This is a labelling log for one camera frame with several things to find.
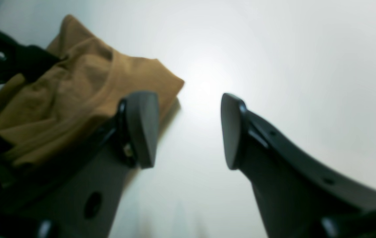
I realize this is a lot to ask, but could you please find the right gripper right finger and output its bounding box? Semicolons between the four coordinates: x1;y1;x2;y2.
221;93;376;238

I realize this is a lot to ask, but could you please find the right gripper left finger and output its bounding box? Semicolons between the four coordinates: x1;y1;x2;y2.
0;91;159;238

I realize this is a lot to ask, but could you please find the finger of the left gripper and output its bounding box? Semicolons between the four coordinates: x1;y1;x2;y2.
0;31;60;84

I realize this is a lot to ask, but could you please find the brown t-shirt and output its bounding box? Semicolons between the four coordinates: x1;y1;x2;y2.
0;15;184;169

